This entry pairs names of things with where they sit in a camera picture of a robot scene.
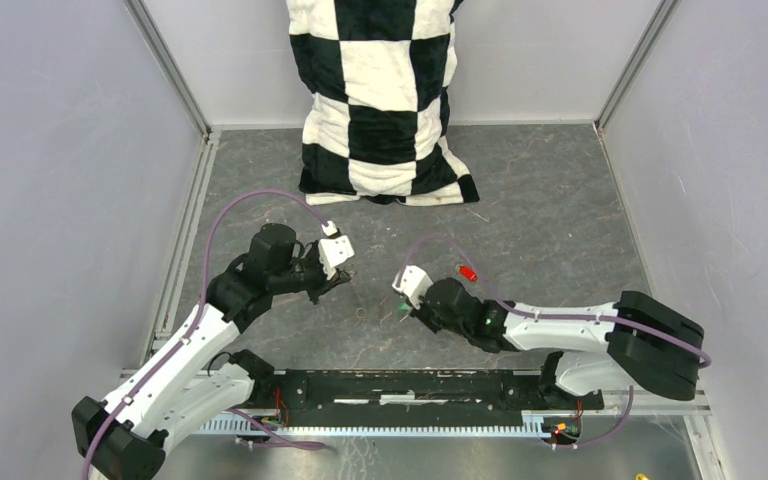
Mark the large metal keyring plate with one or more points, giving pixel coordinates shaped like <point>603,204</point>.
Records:
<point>353,286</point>

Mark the green tag key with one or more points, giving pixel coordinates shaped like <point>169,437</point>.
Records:
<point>404,312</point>

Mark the black white checkered blanket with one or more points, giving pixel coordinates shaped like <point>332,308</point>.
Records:
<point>378,73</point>

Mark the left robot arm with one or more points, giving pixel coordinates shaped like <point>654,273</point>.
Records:
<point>129,433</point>

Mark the grey slotted cable duct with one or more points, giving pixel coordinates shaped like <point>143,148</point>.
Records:
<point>230,424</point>

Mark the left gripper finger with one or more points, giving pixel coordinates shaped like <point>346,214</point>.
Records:
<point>333,283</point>
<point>343,274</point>

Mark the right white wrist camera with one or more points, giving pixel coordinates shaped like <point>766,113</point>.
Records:
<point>412,283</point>

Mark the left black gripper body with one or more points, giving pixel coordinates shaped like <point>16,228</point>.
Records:
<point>315,279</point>

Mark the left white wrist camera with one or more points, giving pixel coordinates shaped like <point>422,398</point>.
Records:
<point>334,249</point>

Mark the red tag key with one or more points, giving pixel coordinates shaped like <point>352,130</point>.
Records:
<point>468,273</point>

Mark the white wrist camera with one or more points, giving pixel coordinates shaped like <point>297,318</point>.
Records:
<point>334,249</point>
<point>412,283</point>

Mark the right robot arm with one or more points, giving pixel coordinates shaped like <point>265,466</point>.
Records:
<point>633,342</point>

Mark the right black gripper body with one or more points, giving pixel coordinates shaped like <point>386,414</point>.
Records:
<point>426,316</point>

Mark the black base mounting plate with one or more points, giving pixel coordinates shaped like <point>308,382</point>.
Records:
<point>411,398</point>

